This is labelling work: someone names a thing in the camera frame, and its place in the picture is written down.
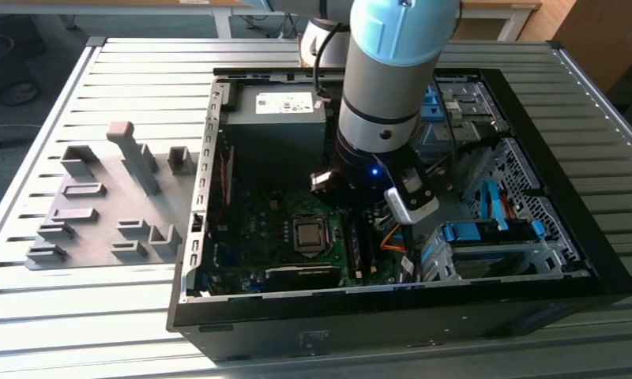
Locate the silver CPU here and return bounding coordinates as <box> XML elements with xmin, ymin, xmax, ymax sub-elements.
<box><xmin>293</xmin><ymin>220</ymin><xmax>328</xmax><ymax>250</ymax></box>

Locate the grey power supply unit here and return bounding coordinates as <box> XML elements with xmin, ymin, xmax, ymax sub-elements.
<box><xmin>221</xmin><ymin>84</ymin><xmax>328</xmax><ymax>186</ymax></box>

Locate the blue empty disk carrier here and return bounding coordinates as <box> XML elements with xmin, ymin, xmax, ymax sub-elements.
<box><xmin>419</xmin><ymin>83</ymin><xmax>444</xmax><ymax>122</ymax></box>

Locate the tall grey drive cage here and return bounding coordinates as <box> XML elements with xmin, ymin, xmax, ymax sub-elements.
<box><xmin>415</xmin><ymin>78</ymin><xmax>509</xmax><ymax>169</ymax></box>

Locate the green motherboard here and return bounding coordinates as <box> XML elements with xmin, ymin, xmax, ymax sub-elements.
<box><xmin>209</xmin><ymin>185</ymin><xmax>407</xmax><ymax>295</ymax></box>

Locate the blue carrier with disk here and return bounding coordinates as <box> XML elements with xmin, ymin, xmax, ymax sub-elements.
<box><xmin>441</xmin><ymin>220</ymin><xmax>548</xmax><ymax>244</ymax></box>

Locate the black graphics card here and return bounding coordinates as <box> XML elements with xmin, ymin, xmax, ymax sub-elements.
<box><xmin>265</xmin><ymin>265</ymin><xmax>344</xmax><ymax>293</ymax></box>

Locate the black open PC case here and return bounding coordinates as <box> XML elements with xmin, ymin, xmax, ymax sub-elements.
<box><xmin>167</xmin><ymin>66</ymin><xmax>632</xmax><ymax>362</ymax></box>

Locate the low grey drive cage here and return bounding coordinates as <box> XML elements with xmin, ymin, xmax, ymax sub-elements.
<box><xmin>419</xmin><ymin>219</ymin><xmax>591</xmax><ymax>282</ymax></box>

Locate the grey parts rack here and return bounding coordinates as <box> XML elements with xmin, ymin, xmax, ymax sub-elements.
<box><xmin>24</xmin><ymin>121</ymin><xmax>199</xmax><ymax>272</ymax></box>

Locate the white-framed wooden desk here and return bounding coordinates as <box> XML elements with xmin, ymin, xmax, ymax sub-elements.
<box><xmin>33</xmin><ymin>0</ymin><xmax>543</xmax><ymax>41</ymax></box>

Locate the wooden cabinet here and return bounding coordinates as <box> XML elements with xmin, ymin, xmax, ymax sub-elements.
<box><xmin>519</xmin><ymin>0</ymin><xmax>632</xmax><ymax>95</ymax></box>

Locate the black wheeled cart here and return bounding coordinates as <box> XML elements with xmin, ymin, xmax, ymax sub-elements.
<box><xmin>0</xmin><ymin>13</ymin><xmax>48</xmax><ymax>107</ymax></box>

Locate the orange flat cable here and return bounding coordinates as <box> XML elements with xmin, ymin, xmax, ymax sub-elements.
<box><xmin>379</xmin><ymin>223</ymin><xmax>417</xmax><ymax>252</ymax></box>

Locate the black cable bundle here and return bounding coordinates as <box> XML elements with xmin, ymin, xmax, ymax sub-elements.
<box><xmin>376</xmin><ymin>137</ymin><xmax>499</xmax><ymax>234</ymax></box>

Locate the blue flat data cable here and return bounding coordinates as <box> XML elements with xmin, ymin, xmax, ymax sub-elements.
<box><xmin>479</xmin><ymin>179</ymin><xmax>509</xmax><ymax>232</ymax></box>

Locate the black camera cable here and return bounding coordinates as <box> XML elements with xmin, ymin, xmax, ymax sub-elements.
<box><xmin>313</xmin><ymin>21</ymin><xmax>344</xmax><ymax>110</ymax></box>

